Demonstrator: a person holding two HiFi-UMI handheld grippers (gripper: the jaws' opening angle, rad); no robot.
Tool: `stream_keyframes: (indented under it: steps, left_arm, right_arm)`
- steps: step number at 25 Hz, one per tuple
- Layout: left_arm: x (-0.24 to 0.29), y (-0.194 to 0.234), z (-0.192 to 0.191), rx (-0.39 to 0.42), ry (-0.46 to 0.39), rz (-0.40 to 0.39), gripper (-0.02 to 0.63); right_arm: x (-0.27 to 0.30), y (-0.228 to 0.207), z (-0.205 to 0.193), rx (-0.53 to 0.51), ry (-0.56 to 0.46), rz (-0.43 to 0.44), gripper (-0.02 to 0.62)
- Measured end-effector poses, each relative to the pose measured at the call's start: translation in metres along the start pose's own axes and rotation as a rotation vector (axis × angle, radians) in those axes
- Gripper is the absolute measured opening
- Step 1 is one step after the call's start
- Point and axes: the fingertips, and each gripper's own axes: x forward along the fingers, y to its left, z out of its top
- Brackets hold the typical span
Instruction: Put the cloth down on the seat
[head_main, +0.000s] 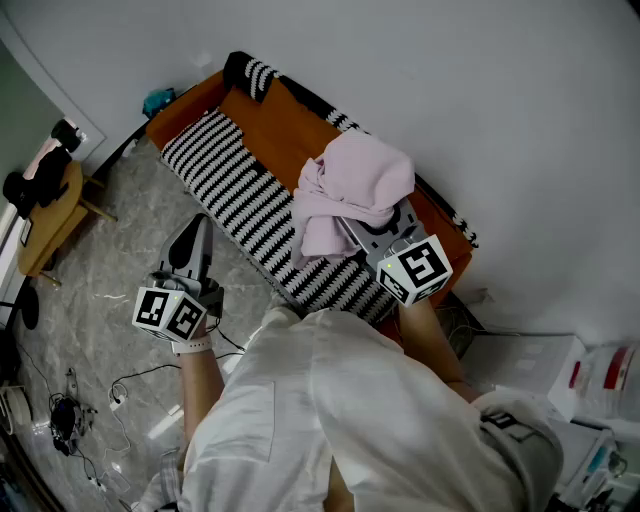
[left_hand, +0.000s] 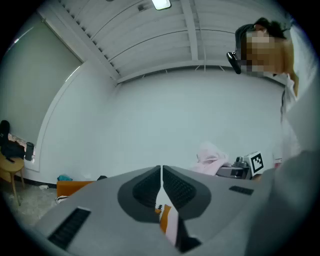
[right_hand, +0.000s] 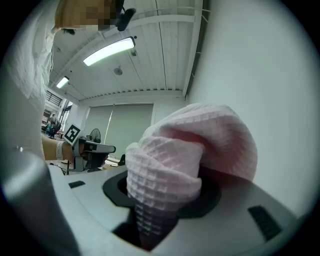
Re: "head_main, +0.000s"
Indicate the orange sofa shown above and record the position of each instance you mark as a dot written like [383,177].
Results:
[280,130]

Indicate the black white striped seat blanket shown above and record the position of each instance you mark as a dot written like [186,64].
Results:
[225,175]

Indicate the round wooden side table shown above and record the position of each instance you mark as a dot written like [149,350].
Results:
[55,225]

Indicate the small picture frame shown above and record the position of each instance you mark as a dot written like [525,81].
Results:
[26,231]

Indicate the white power strip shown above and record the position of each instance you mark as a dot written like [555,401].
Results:
[117,400]

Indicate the clear container with red label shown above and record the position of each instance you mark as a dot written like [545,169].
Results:
[610,375]

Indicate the black stool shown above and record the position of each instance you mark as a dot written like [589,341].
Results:
[27,306]

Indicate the person's right forearm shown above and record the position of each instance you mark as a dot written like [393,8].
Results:
[430,345]

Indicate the white cardboard box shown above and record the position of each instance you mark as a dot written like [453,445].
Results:
[525,365]

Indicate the pink cloth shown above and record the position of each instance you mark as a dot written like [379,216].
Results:
[350,170]

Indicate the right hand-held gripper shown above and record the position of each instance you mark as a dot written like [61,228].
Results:
[415,270]

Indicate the person's left forearm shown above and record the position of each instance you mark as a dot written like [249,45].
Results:
[200,380]

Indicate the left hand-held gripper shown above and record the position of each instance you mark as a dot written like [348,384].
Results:
[192,280]

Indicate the white round appliance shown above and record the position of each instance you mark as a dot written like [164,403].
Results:
[15,410]

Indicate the black bag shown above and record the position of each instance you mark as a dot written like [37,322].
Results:
[45,175]

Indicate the person's white shirt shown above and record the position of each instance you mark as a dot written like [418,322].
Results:
[350,410]

